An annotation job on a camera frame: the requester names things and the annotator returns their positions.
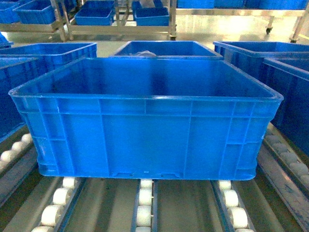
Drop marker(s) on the background steel rack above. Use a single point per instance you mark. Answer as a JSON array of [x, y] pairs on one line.
[[300, 14], [124, 24]]

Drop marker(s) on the right white roller track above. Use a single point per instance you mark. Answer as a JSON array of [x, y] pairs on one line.
[[233, 215]]

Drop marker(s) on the blue crate right front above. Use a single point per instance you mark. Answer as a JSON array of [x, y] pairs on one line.
[[290, 77]]

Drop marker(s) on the blue crate left rear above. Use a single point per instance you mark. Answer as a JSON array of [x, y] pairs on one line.
[[53, 53]]

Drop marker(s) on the left white roller track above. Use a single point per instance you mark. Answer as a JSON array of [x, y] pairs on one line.
[[49, 206]]

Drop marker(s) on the background steel rack left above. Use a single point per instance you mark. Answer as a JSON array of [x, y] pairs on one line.
[[124, 24]]

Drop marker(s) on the background steel rack right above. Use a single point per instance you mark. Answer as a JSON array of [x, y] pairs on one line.
[[300, 14]]

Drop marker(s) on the white roller track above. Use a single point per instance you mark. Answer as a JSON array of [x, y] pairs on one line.
[[49, 206], [233, 215], [145, 212]]

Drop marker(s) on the far right roller track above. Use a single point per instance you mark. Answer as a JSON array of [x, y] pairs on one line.
[[287, 174]]

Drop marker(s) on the blue bins on right rack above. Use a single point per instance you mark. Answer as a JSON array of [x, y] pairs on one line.
[[250, 4]]

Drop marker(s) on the far left roller track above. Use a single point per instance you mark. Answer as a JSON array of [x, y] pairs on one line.
[[17, 160]]

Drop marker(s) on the middle white roller track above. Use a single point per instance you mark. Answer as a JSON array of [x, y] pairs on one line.
[[145, 212]]

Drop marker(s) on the small blue bin centre left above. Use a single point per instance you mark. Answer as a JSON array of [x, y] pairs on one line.
[[96, 13]]

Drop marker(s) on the blue crate behind centre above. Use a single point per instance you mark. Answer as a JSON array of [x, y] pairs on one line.
[[166, 49]]

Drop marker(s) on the large blue plastic crate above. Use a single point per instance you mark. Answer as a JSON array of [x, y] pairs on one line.
[[147, 118]]

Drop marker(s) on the small blue bin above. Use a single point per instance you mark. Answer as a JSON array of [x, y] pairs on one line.
[[156, 16], [96, 13], [26, 12]]

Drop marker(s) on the small blue bin far left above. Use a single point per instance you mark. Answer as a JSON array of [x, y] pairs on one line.
[[26, 12]]

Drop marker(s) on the blue crate right rear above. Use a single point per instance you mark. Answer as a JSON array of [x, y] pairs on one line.
[[248, 56]]

